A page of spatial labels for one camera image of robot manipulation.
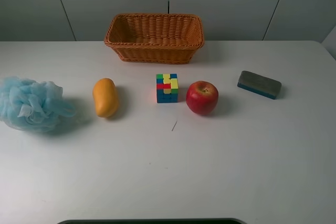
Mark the red apple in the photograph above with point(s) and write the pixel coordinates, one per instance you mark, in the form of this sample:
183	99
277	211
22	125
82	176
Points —
202	97

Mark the multicoloured puzzle cube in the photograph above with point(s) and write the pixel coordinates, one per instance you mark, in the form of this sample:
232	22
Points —
167	88

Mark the orange wicker basket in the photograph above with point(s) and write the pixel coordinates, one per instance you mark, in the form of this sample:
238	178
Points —
155	38

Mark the yellow mango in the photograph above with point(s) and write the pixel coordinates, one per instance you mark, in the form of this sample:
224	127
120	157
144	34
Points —
105	98

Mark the grey blue board eraser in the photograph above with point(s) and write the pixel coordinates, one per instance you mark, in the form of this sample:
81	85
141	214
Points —
258	84

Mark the light blue bath loofah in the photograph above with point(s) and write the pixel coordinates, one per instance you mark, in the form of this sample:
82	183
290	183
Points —
33	106

